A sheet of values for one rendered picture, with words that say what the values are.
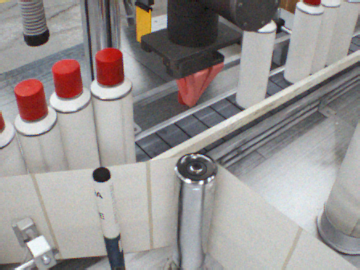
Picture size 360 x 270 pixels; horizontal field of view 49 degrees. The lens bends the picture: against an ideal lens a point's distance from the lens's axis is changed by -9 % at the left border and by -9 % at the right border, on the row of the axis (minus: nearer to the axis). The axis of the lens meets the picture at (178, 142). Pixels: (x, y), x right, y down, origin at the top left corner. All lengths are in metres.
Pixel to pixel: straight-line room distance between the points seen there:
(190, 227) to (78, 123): 0.18
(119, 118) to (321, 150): 0.34
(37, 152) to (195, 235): 0.20
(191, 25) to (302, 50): 0.38
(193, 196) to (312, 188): 0.30
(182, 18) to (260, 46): 0.25
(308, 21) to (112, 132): 0.41
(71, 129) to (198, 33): 0.18
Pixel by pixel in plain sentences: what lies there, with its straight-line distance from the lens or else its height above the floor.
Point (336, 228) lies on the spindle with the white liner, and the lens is 0.56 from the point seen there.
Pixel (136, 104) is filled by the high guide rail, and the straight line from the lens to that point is 0.62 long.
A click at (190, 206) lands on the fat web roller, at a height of 1.03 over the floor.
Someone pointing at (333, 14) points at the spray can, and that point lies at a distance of 0.82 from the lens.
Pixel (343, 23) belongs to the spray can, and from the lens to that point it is 0.87.
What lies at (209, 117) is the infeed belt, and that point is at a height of 0.88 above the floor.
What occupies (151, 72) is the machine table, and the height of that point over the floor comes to 0.83.
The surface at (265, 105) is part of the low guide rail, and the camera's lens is 0.71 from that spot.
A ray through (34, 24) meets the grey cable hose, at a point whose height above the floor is 1.11.
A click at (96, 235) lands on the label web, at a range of 0.46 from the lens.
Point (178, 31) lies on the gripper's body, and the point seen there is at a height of 1.12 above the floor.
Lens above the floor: 1.34
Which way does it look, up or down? 43 degrees down
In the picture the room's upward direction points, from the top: 2 degrees clockwise
